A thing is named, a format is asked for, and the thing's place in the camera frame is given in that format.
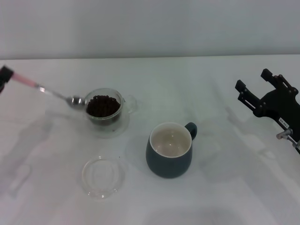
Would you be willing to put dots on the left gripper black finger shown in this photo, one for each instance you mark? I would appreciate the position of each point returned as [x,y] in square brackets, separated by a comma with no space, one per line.
[5,73]
[2,87]

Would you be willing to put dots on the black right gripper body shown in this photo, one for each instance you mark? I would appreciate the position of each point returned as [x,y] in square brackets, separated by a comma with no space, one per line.
[279,103]

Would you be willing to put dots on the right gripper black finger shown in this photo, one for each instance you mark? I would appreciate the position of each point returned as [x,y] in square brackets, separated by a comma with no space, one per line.
[241,87]
[267,73]

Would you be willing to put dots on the dark coffee beans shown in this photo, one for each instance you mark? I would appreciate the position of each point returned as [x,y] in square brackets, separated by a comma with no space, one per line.
[103,106]

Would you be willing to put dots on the dark green ceramic mug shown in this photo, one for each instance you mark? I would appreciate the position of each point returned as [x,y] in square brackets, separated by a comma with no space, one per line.
[167,164]

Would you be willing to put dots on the clear glass saucer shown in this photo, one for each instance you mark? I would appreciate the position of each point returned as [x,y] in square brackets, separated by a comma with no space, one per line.
[107,133]

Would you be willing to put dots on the small clear glass dish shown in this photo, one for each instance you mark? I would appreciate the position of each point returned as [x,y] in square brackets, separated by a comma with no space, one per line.
[103,178]

